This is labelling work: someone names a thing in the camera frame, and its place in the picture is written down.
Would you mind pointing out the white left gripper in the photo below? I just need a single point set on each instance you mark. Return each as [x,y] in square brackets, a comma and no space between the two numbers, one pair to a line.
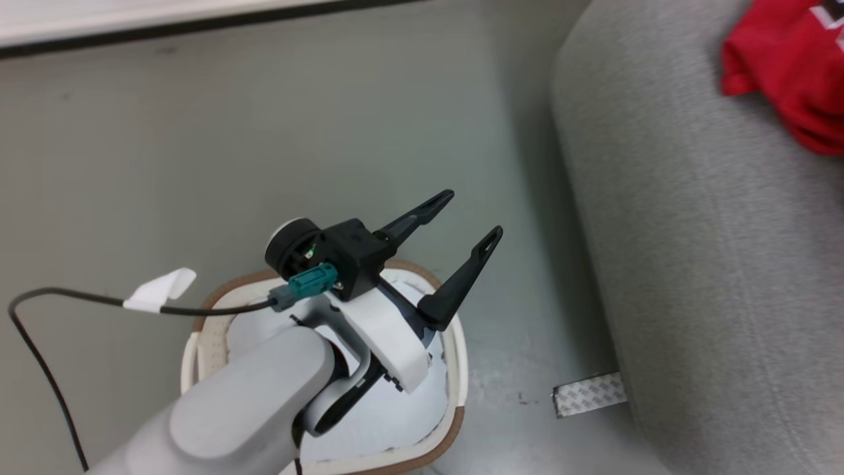
[386,330]

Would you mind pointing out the red garment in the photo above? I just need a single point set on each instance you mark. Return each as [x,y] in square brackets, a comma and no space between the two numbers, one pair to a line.
[798,72]

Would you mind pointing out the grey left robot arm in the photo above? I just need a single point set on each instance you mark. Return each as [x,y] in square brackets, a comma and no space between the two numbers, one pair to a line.
[244,409]

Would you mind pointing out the grey fabric sofa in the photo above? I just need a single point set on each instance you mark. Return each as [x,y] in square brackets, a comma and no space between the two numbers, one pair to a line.
[719,264]

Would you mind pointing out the beige perforated laundry basket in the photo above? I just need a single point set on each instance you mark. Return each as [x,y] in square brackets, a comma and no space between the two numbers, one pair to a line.
[455,369]

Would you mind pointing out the patterned grey tape strip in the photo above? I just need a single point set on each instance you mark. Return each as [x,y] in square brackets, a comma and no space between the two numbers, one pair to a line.
[588,394]

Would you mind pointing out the white baseboard strip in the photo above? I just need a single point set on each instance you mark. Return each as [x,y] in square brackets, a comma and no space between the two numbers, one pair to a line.
[132,20]

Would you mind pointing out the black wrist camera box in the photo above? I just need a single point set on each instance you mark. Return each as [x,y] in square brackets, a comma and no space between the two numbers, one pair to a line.
[353,254]

